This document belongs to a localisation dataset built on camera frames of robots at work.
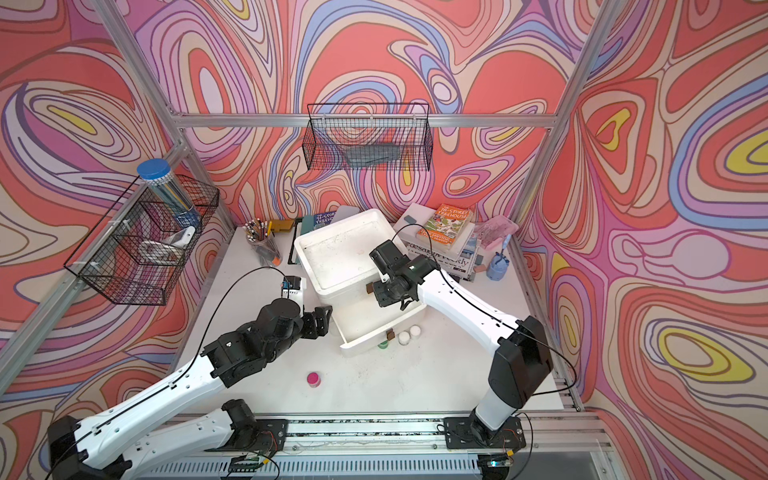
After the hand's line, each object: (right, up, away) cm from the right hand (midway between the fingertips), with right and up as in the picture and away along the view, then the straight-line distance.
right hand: (389, 300), depth 82 cm
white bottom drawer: (-7, -7, +1) cm, 10 cm away
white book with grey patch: (+8, +26, +29) cm, 39 cm away
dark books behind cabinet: (-31, +25, +36) cm, 54 cm away
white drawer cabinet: (-15, +12, -1) cm, 19 cm away
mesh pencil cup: (-43, +19, +17) cm, 51 cm away
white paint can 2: (+8, -10, +7) cm, 14 cm away
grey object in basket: (-6, +47, +20) cm, 52 cm away
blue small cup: (+36, +8, +17) cm, 41 cm away
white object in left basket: (-54, +13, -10) cm, 57 cm away
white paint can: (+4, -12, +5) cm, 14 cm away
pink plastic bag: (+43, +23, +37) cm, 61 cm away
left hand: (-17, -1, -7) cm, 18 cm away
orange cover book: (+19, +23, +23) cm, 38 cm away
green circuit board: (-36, -39, -9) cm, 54 cm away
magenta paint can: (-21, -21, -1) cm, 30 cm away
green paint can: (-2, -14, +4) cm, 14 cm away
